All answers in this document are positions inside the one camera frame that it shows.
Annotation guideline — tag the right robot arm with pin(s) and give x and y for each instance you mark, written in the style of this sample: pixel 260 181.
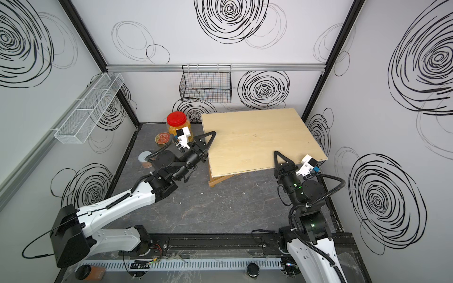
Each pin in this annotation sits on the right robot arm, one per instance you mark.
pixel 308 238

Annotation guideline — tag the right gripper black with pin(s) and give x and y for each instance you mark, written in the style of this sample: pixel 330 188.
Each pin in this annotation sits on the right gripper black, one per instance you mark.
pixel 283 171

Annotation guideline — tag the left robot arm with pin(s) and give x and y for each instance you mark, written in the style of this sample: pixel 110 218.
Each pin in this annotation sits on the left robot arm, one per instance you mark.
pixel 148 190

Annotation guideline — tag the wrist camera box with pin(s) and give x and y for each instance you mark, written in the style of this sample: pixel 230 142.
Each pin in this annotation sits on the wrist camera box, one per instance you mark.
pixel 308 168
pixel 183 136

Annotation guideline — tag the black round knob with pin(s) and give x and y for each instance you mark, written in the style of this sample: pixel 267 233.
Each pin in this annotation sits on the black round knob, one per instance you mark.
pixel 253 270

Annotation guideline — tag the black knob on brown block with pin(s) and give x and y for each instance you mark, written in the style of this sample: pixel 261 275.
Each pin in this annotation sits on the black knob on brown block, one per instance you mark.
pixel 90 273

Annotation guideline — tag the red-lidded jar of yellow snacks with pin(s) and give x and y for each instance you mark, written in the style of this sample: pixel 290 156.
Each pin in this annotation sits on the red-lidded jar of yellow snacks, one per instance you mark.
pixel 177 121

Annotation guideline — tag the small wooden easel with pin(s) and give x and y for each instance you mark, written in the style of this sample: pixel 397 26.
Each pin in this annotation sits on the small wooden easel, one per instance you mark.
pixel 216 180

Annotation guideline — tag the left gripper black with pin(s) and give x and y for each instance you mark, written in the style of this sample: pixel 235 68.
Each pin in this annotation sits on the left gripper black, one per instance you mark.
pixel 201 157

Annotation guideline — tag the white mesh wall shelf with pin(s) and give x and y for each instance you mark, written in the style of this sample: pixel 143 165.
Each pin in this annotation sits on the white mesh wall shelf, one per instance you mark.
pixel 99 95

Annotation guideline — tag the light plywood canvas board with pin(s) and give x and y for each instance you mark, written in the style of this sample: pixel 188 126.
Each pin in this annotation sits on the light plywood canvas board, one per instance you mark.
pixel 246 141

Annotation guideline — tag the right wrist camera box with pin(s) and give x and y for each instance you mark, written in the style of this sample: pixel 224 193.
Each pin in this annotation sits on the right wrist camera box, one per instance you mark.
pixel 308 168

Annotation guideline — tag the white slotted cable duct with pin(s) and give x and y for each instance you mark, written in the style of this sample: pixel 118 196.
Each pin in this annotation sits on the white slotted cable duct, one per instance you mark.
pixel 200 264

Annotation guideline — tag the round red-topped tin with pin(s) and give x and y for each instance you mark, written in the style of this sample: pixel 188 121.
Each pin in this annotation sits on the round red-topped tin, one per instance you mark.
pixel 161 139

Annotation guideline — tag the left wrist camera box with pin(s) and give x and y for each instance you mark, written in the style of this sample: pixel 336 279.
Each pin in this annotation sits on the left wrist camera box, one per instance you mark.
pixel 183 136

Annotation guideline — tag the small white-lidded cup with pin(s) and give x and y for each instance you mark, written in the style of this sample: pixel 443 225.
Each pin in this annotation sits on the small white-lidded cup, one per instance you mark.
pixel 142 158

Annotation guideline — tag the black wire wall basket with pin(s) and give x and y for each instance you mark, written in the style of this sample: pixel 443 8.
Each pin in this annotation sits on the black wire wall basket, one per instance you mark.
pixel 206 82

